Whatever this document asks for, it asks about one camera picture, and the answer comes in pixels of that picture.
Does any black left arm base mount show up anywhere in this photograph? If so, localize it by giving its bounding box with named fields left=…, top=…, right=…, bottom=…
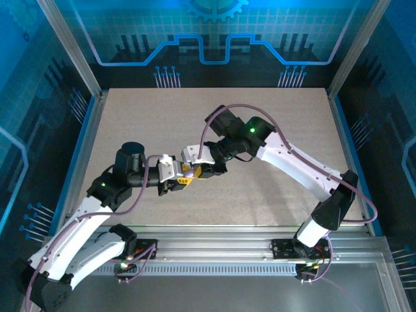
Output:
left=135, top=239, right=159, bottom=261

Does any aluminium side rail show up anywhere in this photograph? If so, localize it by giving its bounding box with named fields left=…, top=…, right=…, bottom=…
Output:
left=326, top=90, right=373, bottom=228
left=60, top=90, right=110, bottom=228

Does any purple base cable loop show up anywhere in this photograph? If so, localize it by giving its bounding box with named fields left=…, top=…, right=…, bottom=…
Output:
left=113, top=242, right=157, bottom=284
left=298, top=236, right=333, bottom=284

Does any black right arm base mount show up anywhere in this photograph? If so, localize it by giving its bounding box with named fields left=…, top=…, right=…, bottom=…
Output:
left=271, top=239, right=295, bottom=261

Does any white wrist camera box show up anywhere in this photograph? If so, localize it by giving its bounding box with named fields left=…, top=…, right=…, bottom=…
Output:
left=157, top=153, right=185, bottom=183
left=181, top=144, right=215, bottom=165

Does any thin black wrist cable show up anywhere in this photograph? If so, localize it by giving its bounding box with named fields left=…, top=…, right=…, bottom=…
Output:
left=232, top=152, right=256, bottom=163

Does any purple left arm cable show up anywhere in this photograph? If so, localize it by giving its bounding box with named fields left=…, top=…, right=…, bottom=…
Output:
left=24, top=155, right=166, bottom=312

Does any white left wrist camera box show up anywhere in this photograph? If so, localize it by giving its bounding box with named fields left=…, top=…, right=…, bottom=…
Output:
left=157, top=153, right=185, bottom=183

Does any slotted grey cable duct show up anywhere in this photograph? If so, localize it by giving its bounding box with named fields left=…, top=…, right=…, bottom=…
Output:
left=97, top=263, right=302, bottom=277

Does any blue table edge strip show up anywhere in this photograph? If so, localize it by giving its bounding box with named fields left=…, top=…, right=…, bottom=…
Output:
left=48, top=96, right=98, bottom=235
left=333, top=96, right=383, bottom=235

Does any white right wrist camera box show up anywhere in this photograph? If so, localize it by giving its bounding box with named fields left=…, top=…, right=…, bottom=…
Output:
left=181, top=144, right=215, bottom=165

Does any aluminium frame post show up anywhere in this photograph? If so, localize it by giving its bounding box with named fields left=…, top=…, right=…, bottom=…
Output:
left=326, top=0, right=382, bottom=98
left=34, top=0, right=104, bottom=98

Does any small circuit board with LED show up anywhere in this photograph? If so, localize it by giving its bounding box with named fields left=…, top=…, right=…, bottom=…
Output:
left=114, top=259, right=137, bottom=277
left=296, top=259, right=326, bottom=280

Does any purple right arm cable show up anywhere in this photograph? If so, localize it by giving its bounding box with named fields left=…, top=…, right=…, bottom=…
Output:
left=198, top=103, right=380, bottom=225

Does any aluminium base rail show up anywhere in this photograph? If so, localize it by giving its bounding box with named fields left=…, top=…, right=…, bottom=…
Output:
left=61, top=224, right=391, bottom=265

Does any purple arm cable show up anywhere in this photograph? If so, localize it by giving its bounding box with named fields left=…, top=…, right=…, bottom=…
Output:
left=198, top=103, right=380, bottom=225
left=24, top=155, right=166, bottom=312

